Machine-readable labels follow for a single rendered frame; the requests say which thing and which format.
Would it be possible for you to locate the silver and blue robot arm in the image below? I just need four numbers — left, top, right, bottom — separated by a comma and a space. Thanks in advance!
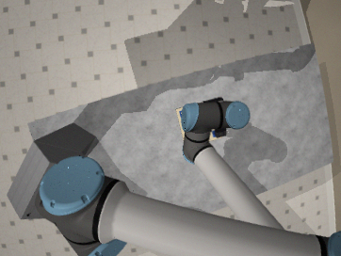
35, 101, 341, 256

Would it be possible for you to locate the blue and cream chessboard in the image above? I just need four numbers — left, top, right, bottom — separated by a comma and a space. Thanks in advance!
176, 107, 217, 141

